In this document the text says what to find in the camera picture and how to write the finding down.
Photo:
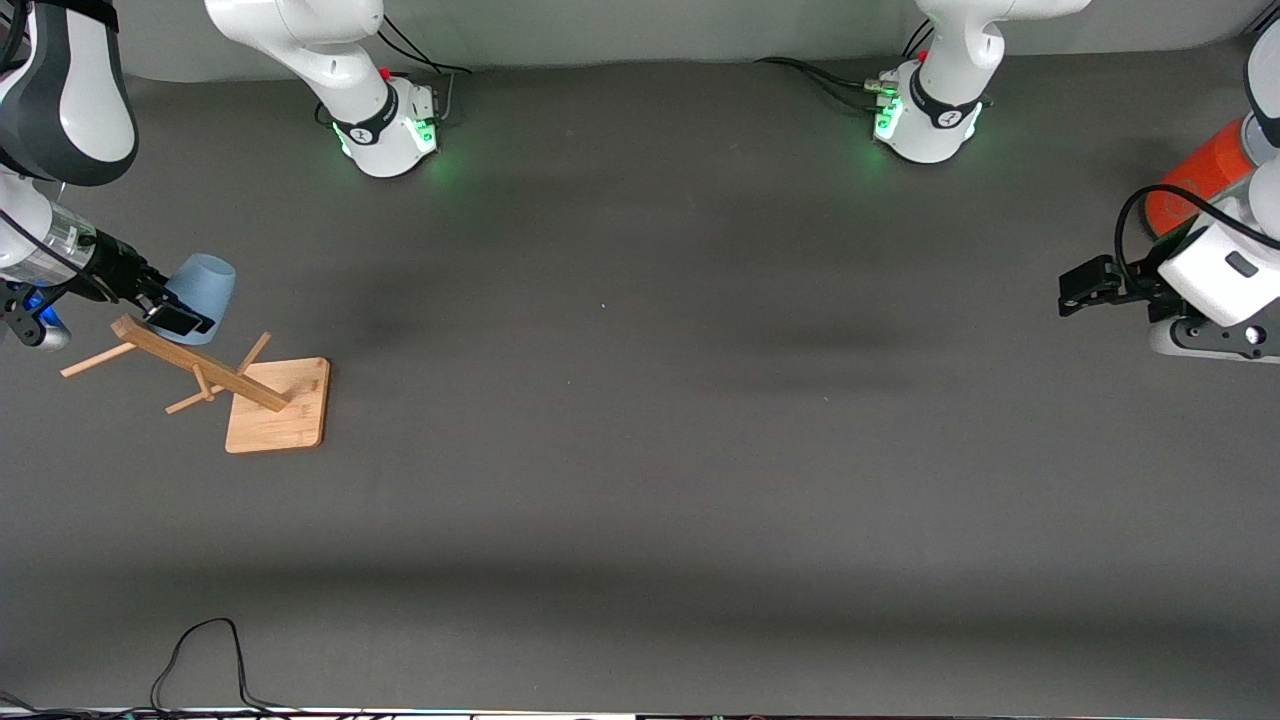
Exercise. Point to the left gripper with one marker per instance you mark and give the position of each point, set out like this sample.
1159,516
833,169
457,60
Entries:
1137,283

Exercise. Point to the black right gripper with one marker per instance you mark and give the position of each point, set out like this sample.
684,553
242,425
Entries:
116,271

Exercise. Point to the light blue plastic cup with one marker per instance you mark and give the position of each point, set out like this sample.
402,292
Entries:
205,280

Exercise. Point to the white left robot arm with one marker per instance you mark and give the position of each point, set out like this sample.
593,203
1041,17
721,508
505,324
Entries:
935,130

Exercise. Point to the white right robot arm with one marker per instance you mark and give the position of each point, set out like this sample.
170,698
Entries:
70,100

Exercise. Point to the wooden cup rack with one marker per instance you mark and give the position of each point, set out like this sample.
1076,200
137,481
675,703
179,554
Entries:
275,415

